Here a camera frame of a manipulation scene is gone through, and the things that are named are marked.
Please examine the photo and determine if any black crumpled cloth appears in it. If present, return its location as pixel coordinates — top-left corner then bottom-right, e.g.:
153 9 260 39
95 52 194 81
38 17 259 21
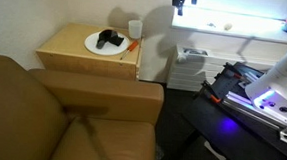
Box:
95 28 126 52

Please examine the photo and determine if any light wooden nightstand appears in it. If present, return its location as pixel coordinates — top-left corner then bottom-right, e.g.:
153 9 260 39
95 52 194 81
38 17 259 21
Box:
34 20 145 82

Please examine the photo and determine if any white round plate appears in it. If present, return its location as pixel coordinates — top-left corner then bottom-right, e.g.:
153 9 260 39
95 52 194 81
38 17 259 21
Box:
83 29 131 58

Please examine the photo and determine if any white plastic cup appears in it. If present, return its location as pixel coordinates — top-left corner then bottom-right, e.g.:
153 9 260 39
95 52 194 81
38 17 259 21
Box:
127 19 144 41

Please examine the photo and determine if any aluminium profile rail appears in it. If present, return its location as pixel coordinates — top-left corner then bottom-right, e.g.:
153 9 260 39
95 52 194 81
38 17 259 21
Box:
219 90 287 142

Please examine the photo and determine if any small beige object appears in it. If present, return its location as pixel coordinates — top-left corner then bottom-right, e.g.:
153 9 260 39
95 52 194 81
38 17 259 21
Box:
223 22 234 32

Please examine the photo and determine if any white windowsill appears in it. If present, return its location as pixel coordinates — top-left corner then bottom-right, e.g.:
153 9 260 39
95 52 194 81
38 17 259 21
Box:
170 5 287 45

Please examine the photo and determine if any black robot table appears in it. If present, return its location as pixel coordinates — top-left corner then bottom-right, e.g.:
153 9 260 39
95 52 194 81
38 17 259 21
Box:
178 57 287 160

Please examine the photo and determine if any black mounting board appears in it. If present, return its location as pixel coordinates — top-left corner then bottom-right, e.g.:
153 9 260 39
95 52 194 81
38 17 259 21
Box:
208 60 267 102

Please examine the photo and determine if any silver metal corner bracket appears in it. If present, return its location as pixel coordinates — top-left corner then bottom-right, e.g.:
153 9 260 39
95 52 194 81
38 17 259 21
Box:
278 128 287 145

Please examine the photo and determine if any black orange clamp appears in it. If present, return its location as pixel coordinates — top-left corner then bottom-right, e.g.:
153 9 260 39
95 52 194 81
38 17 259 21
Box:
200 80 224 105
222 62 250 82

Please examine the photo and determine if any brown leather armchair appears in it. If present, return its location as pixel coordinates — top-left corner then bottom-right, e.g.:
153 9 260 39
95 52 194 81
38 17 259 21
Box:
0 53 168 160

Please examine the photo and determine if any orange handled screwdriver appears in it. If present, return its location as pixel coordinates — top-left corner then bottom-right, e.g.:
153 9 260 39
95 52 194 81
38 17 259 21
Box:
119 39 140 62

